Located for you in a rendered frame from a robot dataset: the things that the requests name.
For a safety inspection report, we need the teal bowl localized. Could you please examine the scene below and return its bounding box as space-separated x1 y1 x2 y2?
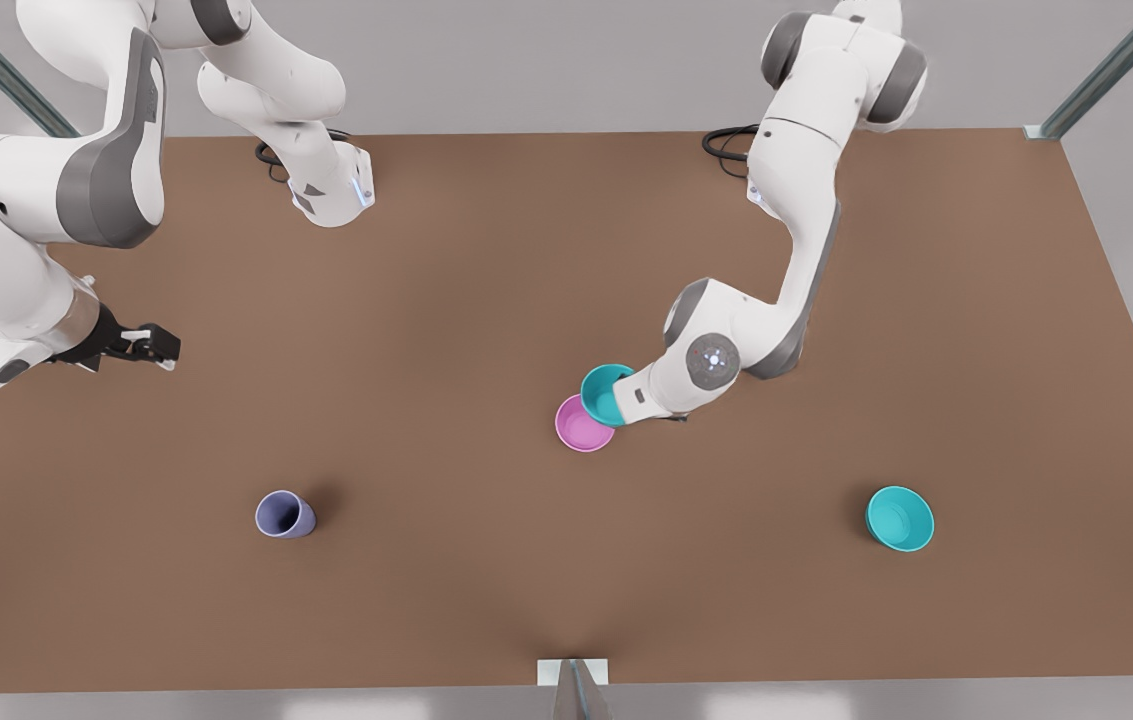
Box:
580 363 638 430
865 485 936 554

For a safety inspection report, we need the pink bowl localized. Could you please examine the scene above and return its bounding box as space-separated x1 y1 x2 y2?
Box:
555 393 617 454

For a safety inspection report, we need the purple cup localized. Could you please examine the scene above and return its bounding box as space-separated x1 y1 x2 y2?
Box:
255 490 318 541

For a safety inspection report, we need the black cable loop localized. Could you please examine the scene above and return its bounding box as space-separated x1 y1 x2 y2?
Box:
255 129 354 187
701 124 763 182

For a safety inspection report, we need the silver frame post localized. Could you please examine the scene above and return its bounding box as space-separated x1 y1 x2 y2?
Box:
537 657 612 720
0 0 83 140
1022 0 1133 142

